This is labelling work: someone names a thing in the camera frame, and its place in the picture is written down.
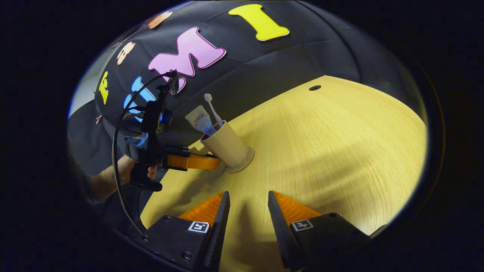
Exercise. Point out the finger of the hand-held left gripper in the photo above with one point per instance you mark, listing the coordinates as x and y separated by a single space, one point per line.
196 162

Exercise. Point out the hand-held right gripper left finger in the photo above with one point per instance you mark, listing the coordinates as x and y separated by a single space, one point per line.
221 226

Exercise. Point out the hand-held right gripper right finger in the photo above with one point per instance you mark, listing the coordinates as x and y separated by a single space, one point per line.
278 226

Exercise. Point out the beige cup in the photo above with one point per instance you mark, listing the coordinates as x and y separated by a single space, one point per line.
227 145

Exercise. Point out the white toothpaste tube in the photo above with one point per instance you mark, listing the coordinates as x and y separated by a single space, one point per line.
199 119

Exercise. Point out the round wooden coaster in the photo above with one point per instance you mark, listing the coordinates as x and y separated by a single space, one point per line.
245 161

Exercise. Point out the white toothbrush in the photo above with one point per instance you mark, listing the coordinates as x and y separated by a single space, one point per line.
208 98

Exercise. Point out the small copper cloth clip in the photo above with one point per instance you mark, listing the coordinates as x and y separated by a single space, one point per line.
99 119

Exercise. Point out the black backdrop cloth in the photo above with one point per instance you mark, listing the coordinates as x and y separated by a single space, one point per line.
283 64

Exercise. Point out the round black desk grommet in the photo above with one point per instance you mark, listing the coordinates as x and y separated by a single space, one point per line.
314 87

